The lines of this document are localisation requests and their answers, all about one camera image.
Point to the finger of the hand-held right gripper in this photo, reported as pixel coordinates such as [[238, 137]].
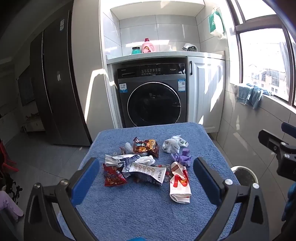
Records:
[[288, 128], [269, 139]]

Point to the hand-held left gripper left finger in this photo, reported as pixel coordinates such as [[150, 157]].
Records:
[[85, 180]]

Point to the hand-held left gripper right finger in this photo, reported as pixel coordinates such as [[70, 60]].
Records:
[[205, 178]]

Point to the white red paper bag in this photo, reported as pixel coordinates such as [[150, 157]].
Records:
[[179, 185]]

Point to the red snack packet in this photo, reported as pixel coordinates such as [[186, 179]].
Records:
[[113, 177]]

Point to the purple wrapper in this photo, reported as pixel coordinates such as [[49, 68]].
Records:
[[182, 157]]

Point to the round white waste bin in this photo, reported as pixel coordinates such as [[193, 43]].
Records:
[[242, 173]]

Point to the white green pouch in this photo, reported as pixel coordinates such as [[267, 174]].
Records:
[[172, 144]]

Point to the small clear plastic scrap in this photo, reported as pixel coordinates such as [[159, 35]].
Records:
[[126, 147]]

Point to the white blue carton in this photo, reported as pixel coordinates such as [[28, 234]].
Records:
[[145, 170]]

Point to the white tissue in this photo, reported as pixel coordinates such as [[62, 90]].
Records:
[[146, 160]]

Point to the brown cartoon snack wrapper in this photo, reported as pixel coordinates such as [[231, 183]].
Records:
[[145, 146]]

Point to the person's right hand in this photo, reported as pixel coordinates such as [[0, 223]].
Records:
[[291, 201]]

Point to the blue windowsill towel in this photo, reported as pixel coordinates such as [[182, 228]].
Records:
[[248, 95]]

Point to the blue terry table towel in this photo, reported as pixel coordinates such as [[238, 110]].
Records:
[[129, 208]]

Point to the grey hanging garment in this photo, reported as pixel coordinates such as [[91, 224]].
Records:
[[284, 62]]

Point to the white low cabinet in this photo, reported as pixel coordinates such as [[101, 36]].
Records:
[[33, 125]]

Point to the lilac cloth item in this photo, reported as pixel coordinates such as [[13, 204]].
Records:
[[9, 205]]

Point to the red stool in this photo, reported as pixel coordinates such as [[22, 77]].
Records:
[[7, 160]]

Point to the dark refrigerator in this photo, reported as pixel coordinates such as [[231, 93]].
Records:
[[60, 92]]

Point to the dark grey washing machine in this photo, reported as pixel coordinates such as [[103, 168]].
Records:
[[152, 99]]

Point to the grey white crumpled cloth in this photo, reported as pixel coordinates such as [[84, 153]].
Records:
[[189, 47]]

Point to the green white hanging bag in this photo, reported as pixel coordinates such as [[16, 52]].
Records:
[[215, 23]]

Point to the teal jar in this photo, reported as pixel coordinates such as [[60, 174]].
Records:
[[136, 51]]

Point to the pink detergent bottle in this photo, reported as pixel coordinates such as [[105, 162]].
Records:
[[146, 47]]

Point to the dark window frame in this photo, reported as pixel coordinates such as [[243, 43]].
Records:
[[254, 24]]

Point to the framed wall picture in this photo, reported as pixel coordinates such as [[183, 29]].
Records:
[[25, 89]]

